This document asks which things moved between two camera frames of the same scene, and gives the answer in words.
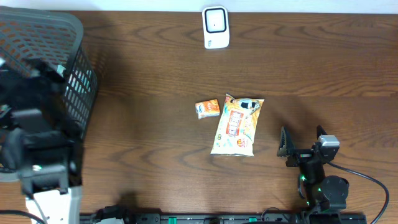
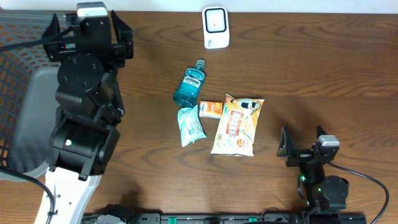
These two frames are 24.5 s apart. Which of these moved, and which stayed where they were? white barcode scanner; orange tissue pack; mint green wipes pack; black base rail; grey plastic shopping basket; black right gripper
Moved: grey plastic shopping basket; mint green wipes pack; orange tissue pack
Stayed: black base rail; white barcode scanner; black right gripper
